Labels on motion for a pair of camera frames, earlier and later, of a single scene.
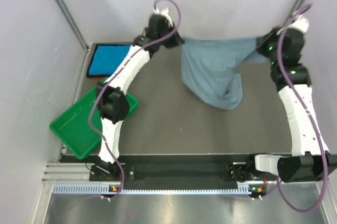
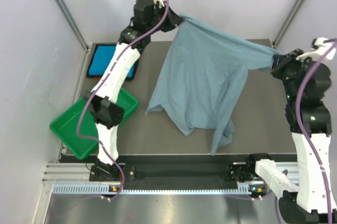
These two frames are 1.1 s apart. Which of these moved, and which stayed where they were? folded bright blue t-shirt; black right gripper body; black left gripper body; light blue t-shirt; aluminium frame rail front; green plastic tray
Moved: light blue t-shirt; black left gripper body; black right gripper body
Stayed: green plastic tray; folded bright blue t-shirt; aluminium frame rail front
